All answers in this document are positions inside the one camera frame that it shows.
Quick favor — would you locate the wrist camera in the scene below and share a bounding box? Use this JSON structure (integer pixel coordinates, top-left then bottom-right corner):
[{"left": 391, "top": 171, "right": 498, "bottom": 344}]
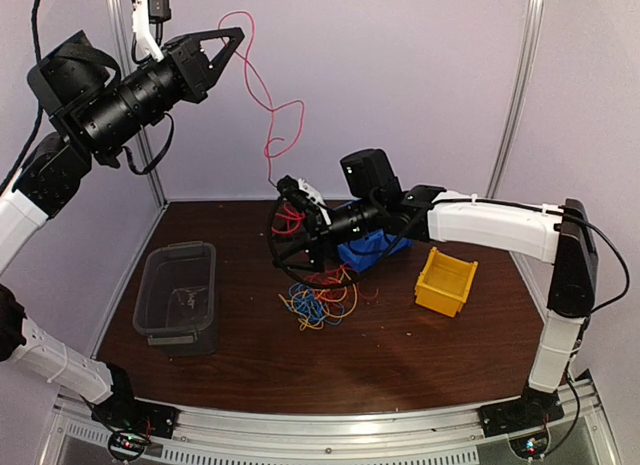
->
[
  {"left": 276, "top": 175, "right": 332, "bottom": 227},
  {"left": 131, "top": 0, "right": 172, "bottom": 65}
]

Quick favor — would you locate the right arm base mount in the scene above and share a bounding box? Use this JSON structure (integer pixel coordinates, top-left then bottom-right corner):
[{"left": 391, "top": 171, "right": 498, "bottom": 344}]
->
[{"left": 478, "top": 397, "right": 565, "bottom": 438}]

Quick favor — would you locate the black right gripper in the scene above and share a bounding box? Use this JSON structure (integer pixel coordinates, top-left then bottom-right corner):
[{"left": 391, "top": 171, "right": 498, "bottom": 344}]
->
[{"left": 272, "top": 194, "right": 382, "bottom": 273}]

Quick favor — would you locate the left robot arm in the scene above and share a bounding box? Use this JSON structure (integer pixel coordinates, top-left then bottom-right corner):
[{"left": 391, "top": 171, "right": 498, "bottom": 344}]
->
[{"left": 1, "top": 27, "right": 245, "bottom": 429}]

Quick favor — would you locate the left aluminium frame post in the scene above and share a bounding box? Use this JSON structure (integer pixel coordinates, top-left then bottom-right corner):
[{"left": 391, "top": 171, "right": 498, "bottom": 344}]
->
[{"left": 103, "top": 0, "right": 169, "bottom": 209}]

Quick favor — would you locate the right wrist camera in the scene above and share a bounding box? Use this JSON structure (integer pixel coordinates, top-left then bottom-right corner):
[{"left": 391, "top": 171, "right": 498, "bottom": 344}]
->
[{"left": 276, "top": 175, "right": 332, "bottom": 227}]

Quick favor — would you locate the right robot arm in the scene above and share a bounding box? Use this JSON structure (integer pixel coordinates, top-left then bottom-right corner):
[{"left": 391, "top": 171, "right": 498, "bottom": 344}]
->
[{"left": 267, "top": 149, "right": 602, "bottom": 432}]

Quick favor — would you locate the aluminium front rail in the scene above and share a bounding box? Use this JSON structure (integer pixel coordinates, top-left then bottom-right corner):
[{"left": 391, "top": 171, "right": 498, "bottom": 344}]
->
[{"left": 49, "top": 372, "right": 616, "bottom": 465}]

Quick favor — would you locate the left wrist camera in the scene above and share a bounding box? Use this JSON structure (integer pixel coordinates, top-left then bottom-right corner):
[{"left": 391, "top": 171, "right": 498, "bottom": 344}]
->
[{"left": 131, "top": 0, "right": 172, "bottom": 65}]

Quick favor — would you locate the yellow plastic bin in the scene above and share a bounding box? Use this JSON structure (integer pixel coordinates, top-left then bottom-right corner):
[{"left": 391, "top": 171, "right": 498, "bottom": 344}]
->
[{"left": 414, "top": 247, "right": 478, "bottom": 318}]

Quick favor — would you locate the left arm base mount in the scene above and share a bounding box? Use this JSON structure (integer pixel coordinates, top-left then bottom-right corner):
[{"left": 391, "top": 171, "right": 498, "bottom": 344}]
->
[{"left": 86, "top": 399, "right": 179, "bottom": 439}]

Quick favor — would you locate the blue plastic bin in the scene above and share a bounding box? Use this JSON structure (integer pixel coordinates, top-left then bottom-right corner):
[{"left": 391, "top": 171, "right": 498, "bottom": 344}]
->
[{"left": 333, "top": 199, "right": 397, "bottom": 273}]

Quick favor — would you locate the grey transparent plastic container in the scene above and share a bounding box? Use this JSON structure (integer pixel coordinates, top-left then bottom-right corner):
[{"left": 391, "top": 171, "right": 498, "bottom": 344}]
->
[{"left": 133, "top": 241, "right": 220, "bottom": 357}]

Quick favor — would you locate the tangled coloured cable pile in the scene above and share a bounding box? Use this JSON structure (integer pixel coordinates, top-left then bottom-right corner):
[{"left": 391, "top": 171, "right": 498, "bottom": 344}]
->
[{"left": 277, "top": 264, "right": 381, "bottom": 334}]

